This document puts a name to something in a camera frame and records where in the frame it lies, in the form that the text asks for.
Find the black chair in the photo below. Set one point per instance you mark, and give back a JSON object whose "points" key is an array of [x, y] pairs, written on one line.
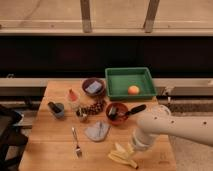
{"points": [[9, 136]]}

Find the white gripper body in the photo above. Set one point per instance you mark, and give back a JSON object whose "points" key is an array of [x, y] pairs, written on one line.
{"points": [[141, 141]]}

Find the brown grape bunch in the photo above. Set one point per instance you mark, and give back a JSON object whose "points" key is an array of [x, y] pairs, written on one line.
{"points": [[95, 108]]}

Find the orange bowl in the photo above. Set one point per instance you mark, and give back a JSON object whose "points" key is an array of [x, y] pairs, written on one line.
{"points": [[115, 113]]}

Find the small glass jar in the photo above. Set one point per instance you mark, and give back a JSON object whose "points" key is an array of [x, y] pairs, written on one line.
{"points": [[81, 115]]}

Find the blue sponge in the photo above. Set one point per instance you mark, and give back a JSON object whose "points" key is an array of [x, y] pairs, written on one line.
{"points": [[94, 87]]}

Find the grey cloth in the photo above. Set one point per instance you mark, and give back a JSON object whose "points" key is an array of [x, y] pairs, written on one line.
{"points": [[98, 131]]}

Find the green plastic tray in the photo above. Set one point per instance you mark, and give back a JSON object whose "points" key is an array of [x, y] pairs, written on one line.
{"points": [[118, 81]]}

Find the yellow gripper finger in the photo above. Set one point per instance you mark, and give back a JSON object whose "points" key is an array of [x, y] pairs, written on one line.
{"points": [[130, 149]]}

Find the black spatula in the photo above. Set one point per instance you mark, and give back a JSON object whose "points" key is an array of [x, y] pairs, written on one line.
{"points": [[133, 111]]}

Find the silver fork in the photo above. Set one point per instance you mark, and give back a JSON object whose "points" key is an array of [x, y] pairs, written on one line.
{"points": [[77, 149]]}

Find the blue cup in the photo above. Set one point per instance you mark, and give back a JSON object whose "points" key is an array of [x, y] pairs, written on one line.
{"points": [[57, 109]]}

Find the dark purple bowl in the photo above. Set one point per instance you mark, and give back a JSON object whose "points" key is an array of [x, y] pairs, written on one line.
{"points": [[89, 81]]}

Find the orange fruit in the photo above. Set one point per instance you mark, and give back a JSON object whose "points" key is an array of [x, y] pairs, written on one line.
{"points": [[133, 90]]}

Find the yellow banana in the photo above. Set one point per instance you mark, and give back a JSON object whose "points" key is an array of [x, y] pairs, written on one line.
{"points": [[120, 155]]}

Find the clear bottle red cap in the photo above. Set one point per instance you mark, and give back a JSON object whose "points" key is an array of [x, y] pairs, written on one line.
{"points": [[73, 100]]}

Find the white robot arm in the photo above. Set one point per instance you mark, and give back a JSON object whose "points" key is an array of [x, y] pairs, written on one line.
{"points": [[158, 120]]}

